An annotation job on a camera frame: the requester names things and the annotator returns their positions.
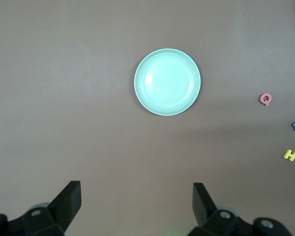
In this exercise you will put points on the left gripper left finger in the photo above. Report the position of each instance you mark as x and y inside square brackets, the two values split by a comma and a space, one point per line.
[64, 211]

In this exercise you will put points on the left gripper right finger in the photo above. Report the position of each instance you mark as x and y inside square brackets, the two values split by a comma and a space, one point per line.
[209, 216]

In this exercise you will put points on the yellow foam letter H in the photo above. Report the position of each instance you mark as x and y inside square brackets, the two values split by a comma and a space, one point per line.
[290, 155]

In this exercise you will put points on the pink foam letter Q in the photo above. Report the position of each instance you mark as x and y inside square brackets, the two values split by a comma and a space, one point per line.
[261, 98]

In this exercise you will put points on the brown table cover sheet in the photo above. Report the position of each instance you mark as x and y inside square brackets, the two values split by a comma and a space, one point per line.
[64, 73]

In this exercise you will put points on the green round plate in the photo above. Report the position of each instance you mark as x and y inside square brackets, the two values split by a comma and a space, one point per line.
[167, 82]

